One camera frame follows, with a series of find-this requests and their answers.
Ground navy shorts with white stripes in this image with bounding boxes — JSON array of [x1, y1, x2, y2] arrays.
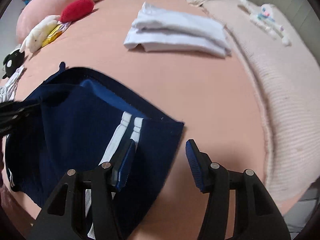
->
[[5, 62, 184, 239]]

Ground light patterned clothes pile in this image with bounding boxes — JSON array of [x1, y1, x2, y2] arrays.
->
[[0, 65, 25, 103]]

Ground black and white plush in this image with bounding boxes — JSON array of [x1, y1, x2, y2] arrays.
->
[[2, 48, 25, 79]]

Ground white plush toy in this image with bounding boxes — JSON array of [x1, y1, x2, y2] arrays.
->
[[19, 15, 60, 53]]

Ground yellow snack packet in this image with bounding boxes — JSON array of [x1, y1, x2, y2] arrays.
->
[[41, 22, 71, 48]]

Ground red plush toy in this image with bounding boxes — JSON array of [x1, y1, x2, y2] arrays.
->
[[60, 0, 95, 23]]

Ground beige knitted blanket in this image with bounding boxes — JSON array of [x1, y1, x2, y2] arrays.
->
[[187, 0, 319, 203]]

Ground folded white garment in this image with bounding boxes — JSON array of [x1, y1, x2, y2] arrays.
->
[[124, 2, 232, 59]]

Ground white bunny headband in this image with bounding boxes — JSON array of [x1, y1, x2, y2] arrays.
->
[[238, 0, 291, 47]]

